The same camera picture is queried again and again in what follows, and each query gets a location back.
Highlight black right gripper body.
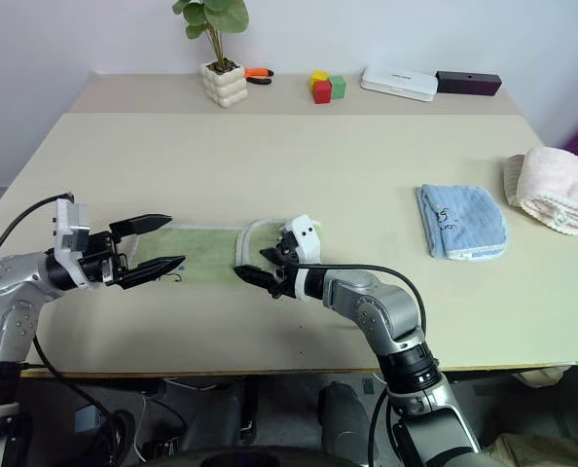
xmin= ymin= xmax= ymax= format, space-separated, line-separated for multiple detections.
xmin=268 ymin=233 xmax=301 ymax=300

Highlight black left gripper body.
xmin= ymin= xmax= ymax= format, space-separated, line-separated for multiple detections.
xmin=76 ymin=230 xmax=130 ymax=287

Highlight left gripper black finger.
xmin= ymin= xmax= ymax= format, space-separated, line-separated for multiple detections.
xmin=108 ymin=212 xmax=174 ymax=240
xmin=117 ymin=255 xmax=188 ymax=292

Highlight green towel with white trim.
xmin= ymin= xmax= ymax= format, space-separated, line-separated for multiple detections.
xmin=130 ymin=218 xmax=325 ymax=286

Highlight folded light blue towel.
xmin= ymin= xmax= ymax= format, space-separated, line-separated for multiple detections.
xmin=416 ymin=183 xmax=509 ymax=263

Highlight folded pink towel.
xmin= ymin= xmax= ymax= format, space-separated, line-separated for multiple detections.
xmin=502 ymin=146 xmax=578 ymax=236

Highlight white bubble plant pot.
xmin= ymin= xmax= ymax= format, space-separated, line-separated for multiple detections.
xmin=200 ymin=58 xmax=248 ymax=109

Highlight small blue box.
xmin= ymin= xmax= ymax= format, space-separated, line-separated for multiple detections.
xmin=73 ymin=407 xmax=99 ymax=435

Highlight orange and black pliers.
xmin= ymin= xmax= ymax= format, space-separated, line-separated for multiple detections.
xmin=243 ymin=66 xmax=275 ymax=87

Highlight flat white box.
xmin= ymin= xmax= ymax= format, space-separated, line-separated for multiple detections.
xmin=359 ymin=65 xmax=440 ymax=103

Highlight green leafy plant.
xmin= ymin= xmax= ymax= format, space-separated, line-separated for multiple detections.
xmin=171 ymin=0 xmax=250 ymax=69

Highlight dark purple long box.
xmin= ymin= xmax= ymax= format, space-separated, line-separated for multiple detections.
xmin=436 ymin=70 xmax=503 ymax=96

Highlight beige cloth bundle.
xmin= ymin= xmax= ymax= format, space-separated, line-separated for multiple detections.
xmin=512 ymin=365 xmax=570 ymax=389

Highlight olive fabric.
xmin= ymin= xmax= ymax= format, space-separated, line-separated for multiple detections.
xmin=483 ymin=432 xmax=578 ymax=467

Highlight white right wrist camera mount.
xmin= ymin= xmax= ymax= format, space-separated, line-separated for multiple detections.
xmin=283 ymin=213 xmax=325 ymax=301

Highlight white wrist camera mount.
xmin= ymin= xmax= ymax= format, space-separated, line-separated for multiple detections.
xmin=283 ymin=213 xmax=325 ymax=301
xmin=50 ymin=198 xmax=100 ymax=292

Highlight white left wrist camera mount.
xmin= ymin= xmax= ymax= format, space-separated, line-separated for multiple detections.
xmin=50 ymin=198 xmax=100 ymax=292

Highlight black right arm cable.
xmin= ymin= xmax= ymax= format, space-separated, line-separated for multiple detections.
xmin=296 ymin=263 xmax=426 ymax=341

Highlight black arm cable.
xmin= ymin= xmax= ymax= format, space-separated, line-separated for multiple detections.
xmin=0 ymin=193 xmax=76 ymax=276
xmin=296 ymin=263 xmax=426 ymax=341

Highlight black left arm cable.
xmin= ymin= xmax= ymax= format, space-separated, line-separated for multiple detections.
xmin=0 ymin=193 xmax=76 ymax=276

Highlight long black cable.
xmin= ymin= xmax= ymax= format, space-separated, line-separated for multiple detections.
xmin=31 ymin=335 xmax=132 ymax=461

